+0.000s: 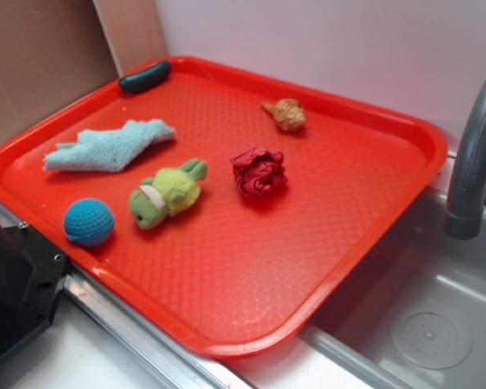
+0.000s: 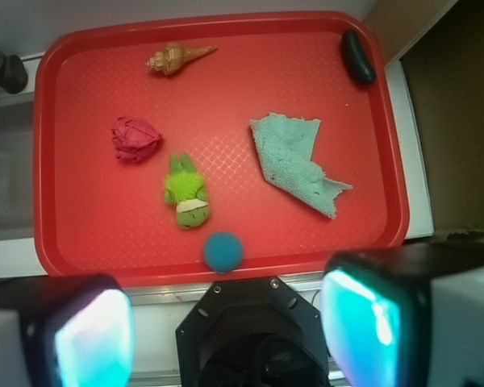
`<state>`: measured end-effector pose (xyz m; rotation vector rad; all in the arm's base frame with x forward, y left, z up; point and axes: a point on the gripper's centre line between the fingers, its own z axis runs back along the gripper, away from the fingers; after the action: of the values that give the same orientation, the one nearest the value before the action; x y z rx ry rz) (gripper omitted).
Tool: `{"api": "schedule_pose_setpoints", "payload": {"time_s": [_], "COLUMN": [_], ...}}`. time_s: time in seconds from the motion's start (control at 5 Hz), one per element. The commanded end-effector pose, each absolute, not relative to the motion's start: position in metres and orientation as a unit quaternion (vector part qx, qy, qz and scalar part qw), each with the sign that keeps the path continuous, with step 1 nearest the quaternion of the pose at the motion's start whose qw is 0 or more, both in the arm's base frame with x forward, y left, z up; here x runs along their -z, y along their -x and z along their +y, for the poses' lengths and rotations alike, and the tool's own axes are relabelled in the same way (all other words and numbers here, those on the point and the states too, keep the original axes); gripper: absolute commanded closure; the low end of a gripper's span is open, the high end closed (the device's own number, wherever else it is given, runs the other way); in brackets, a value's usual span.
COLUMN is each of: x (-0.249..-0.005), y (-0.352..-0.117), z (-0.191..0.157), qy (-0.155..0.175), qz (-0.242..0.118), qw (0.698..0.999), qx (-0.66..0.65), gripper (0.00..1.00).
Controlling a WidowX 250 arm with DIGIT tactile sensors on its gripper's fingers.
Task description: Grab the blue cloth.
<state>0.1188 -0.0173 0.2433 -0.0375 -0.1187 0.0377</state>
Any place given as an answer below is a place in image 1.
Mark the red plastic tray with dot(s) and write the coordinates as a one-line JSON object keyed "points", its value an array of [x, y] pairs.
{"points": [[233, 275]]}

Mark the grey toy sink basin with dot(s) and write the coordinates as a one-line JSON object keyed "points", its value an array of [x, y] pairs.
{"points": [[412, 314]]}

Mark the brown cardboard panel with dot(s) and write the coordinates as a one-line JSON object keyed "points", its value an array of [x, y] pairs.
{"points": [[54, 52]]}

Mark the crumpled red cloth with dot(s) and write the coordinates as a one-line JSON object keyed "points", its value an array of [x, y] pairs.
{"points": [[258, 171]]}

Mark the dark teal oblong object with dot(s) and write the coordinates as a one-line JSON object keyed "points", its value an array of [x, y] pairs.
{"points": [[146, 79]]}

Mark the tan seashell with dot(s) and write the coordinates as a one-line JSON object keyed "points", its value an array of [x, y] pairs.
{"points": [[287, 113]]}

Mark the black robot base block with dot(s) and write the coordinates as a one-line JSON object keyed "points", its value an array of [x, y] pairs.
{"points": [[32, 275]]}

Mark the blue golf ball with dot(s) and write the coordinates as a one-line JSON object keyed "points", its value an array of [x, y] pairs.
{"points": [[88, 223]]}

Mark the green plush frog toy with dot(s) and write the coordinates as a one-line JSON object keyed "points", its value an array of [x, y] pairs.
{"points": [[169, 193]]}

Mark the light blue cloth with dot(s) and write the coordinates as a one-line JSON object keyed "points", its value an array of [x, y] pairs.
{"points": [[108, 150]]}

